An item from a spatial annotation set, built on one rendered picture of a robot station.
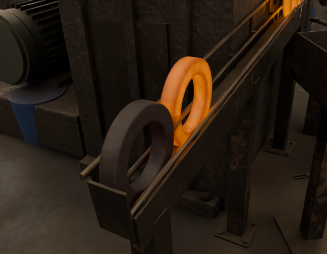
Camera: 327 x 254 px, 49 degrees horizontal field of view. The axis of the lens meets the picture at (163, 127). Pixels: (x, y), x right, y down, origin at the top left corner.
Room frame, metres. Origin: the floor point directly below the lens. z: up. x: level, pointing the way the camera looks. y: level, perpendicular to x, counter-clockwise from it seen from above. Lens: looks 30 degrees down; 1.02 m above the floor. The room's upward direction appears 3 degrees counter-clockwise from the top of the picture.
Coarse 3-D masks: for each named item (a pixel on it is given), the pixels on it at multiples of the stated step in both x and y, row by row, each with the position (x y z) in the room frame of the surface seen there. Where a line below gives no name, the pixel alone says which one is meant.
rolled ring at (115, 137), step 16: (128, 112) 0.50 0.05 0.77; (144, 112) 0.50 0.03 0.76; (160, 112) 0.55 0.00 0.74; (112, 128) 0.47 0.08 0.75; (128, 128) 0.47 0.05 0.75; (160, 128) 0.56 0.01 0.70; (112, 144) 0.45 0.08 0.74; (128, 144) 0.46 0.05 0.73; (160, 144) 0.56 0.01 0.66; (112, 160) 0.44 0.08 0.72; (160, 160) 0.55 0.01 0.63; (112, 176) 0.43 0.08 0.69; (144, 176) 0.53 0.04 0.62; (128, 192) 0.45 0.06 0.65
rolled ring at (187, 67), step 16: (176, 64) 0.66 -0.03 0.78; (192, 64) 0.66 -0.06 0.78; (176, 80) 0.62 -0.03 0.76; (208, 80) 0.72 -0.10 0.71; (176, 96) 0.60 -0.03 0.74; (208, 96) 0.73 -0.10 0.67; (176, 112) 0.60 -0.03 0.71; (192, 112) 0.71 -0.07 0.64; (176, 128) 0.59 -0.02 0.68; (192, 128) 0.67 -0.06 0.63; (176, 144) 0.61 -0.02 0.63
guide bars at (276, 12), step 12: (264, 0) 1.31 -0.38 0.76; (252, 12) 1.19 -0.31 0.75; (276, 12) 1.36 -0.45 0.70; (240, 24) 1.09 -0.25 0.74; (252, 24) 1.19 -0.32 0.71; (264, 24) 1.24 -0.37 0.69; (228, 36) 1.00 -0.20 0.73; (252, 36) 1.14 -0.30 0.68; (216, 48) 0.92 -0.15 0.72; (228, 48) 1.01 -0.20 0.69; (240, 48) 1.05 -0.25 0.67; (144, 156) 0.57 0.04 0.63; (96, 168) 0.49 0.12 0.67; (132, 168) 0.54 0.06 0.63; (96, 180) 0.48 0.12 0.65
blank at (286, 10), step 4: (284, 0) 1.38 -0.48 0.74; (288, 0) 1.37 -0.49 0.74; (292, 0) 1.37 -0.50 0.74; (296, 0) 1.46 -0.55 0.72; (300, 0) 1.49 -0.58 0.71; (284, 4) 1.38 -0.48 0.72; (288, 4) 1.37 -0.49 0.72; (292, 4) 1.38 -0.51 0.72; (296, 4) 1.44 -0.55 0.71; (284, 8) 1.38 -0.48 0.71; (288, 8) 1.37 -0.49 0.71; (292, 8) 1.38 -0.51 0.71; (284, 12) 1.39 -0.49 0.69; (288, 12) 1.38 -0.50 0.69; (284, 16) 1.41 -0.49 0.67
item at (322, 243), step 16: (304, 32) 1.02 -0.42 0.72; (320, 32) 1.02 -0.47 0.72; (304, 48) 0.96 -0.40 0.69; (320, 48) 0.87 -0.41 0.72; (304, 64) 0.94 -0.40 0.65; (320, 64) 0.86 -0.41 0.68; (304, 80) 0.93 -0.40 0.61; (320, 80) 0.85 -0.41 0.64; (320, 96) 0.83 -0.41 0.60; (320, 128) 0.93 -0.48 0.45; (320, 144) 0.92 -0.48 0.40; (320, 160) 0.90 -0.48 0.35; (320, 176) 0.89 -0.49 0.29; (320, 192) 0.89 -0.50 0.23; (304, 208) 0.94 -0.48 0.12; (320, 208) 0.89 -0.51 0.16; (288, 224) 0.97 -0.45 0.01; (304, 224) 0.92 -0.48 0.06; (320, 224) 0.89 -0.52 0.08; (288, 240) 0.89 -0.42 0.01; (304, 240) 0.89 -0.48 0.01; (320, 240) 0.88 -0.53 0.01
